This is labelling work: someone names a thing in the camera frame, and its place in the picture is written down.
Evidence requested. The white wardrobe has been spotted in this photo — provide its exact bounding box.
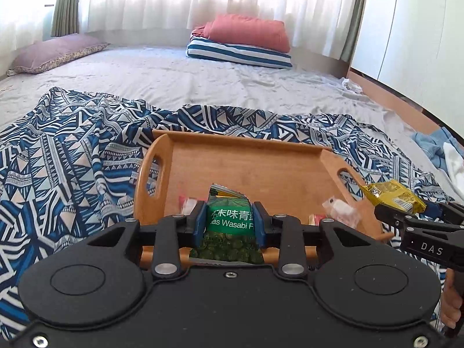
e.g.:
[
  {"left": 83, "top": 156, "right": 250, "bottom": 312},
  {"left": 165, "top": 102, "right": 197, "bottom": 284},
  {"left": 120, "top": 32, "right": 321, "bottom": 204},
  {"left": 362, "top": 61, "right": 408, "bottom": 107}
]
[{"left": 348, "top": 0, "right": 464, "bottom": 117}]

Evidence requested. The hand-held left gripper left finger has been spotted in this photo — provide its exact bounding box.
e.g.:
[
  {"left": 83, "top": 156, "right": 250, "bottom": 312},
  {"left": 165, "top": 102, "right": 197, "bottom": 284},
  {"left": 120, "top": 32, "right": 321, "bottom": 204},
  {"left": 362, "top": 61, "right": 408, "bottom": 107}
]
[{"left": 87, "top": 199, "right": 209, "bottom": 280}]

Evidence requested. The red pillow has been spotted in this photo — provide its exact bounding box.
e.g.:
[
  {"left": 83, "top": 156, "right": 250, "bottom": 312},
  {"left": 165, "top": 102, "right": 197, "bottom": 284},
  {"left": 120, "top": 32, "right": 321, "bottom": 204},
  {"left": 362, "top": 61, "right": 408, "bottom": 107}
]
[{"left": 192, "top": 14, "right": 291, "bottom": 54}]

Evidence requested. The yellow snack packet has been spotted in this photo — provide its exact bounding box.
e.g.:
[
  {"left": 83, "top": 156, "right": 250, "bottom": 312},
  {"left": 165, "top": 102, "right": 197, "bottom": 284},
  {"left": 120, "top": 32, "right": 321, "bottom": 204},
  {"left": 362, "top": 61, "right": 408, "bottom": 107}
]
[{"left": 362, "top": 179, "right": 426, "bottom": 214}]

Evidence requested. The blue white striped pillow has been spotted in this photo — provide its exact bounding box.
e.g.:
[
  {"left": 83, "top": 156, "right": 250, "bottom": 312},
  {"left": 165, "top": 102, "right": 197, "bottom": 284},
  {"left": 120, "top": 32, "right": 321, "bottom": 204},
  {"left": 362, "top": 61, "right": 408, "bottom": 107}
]
[{"left": 186, "top": 36, "right": 293, "bottom": 69}]

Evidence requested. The pink clear snack packet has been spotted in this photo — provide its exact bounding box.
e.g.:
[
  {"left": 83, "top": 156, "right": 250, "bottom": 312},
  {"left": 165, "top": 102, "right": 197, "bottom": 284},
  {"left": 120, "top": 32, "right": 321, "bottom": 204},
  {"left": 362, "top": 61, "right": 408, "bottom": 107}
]
[{"left": 322, "top": 196, "right": 361, "bottom": 229}]

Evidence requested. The grey bed sheet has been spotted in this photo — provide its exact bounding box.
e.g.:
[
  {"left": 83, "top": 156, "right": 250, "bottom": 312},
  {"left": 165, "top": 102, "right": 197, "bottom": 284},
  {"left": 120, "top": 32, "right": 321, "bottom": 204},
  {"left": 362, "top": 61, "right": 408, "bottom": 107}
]
[{"left": 0, "top": 43, "right": 446, "bottom": 146}]

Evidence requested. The blue patterned blanket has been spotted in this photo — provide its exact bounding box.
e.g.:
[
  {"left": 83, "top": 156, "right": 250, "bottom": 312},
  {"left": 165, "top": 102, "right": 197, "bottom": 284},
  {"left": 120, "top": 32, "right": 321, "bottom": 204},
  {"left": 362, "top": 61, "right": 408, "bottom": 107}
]
[{"left": 0, "top": 87, "right": 454, "bottom": 330}]

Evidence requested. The wooden bed platform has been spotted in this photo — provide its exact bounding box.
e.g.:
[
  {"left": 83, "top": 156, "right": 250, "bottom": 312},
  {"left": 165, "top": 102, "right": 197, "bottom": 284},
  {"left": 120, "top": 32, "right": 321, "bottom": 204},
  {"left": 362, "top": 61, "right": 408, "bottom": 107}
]
[{"left": 346, "top": 67, "right": 450, "bottom": 135}]

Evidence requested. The purple pillow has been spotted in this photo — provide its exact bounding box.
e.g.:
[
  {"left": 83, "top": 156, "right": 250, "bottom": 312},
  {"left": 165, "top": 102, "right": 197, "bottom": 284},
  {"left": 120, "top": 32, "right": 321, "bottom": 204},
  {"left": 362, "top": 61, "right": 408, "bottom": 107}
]
[{"left": 7, "top": 34, "right": 111, "bottom": 77}]

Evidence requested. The white cloth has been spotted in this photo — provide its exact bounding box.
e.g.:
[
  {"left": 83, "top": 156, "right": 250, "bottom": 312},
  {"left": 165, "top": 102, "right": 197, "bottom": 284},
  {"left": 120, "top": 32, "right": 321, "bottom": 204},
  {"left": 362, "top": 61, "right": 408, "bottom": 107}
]
[{"left": 442, "top": 141, "right": 464, "bottom": 189}]

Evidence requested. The blue cloth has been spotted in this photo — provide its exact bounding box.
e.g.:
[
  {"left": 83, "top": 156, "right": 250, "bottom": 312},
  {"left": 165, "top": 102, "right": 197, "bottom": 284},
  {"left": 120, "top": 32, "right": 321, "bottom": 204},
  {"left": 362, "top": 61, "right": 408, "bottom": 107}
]
[{"left": 411, "top": 127, "right": 464, "bottom": 169}]

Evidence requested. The green curtain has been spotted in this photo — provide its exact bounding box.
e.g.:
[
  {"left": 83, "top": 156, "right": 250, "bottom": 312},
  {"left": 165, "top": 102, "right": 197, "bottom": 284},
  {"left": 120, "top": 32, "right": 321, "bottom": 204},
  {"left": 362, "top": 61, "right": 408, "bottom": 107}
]
[
  {"left": 339, "top": 0, "right": 370, "bottom": 62},
  {"left": 50, "top": 0, "right": 80, "bottom": 39}
]

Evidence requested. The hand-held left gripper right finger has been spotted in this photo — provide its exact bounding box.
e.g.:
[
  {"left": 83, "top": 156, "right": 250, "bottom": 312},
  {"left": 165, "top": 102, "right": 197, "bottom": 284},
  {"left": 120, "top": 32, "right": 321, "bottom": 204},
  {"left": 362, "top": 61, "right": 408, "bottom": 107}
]
[{"left": 251, "top": 200, "right": 390, "bottom": 280}]

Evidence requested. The wooden tray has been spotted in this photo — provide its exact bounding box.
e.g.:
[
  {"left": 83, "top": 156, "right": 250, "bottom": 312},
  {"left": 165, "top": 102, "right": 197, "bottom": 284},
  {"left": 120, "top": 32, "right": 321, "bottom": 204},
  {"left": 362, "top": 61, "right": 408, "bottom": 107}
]
[{"left": 134, "top": 128, "right": 396, "bottom": 267}]

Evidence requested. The green pea packet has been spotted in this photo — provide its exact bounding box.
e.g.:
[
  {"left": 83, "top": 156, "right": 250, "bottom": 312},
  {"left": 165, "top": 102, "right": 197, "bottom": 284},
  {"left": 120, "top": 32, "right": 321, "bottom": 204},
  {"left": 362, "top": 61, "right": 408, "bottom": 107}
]
[{"left": 190, "top": 183, "right": 265, "bottom": 265}]

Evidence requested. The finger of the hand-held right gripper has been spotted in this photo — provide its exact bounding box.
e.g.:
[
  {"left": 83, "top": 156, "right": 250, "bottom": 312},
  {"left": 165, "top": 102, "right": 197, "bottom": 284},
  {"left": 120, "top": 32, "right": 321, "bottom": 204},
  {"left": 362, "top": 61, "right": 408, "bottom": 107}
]
[
  {"left": 374, "top": 203, "right": 418, "bottom": 231},
  {"left": 424, "top": 201, "right": 464, "bottom": 226}
]

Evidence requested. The red clear biscuit packet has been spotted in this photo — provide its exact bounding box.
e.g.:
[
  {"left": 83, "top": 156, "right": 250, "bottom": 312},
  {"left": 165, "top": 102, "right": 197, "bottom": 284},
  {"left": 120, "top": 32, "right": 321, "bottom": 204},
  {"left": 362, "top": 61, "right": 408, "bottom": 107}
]
[{"left": 179, "top": 195, "right": 207, "bottom": 214}]

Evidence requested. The person's right hand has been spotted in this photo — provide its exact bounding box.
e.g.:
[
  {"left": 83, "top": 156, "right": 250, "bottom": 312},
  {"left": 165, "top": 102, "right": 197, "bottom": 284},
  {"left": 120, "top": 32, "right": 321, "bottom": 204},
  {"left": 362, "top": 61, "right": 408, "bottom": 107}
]
[{"left": 440, "top": 272, "right": 464, "bottom": 331}]

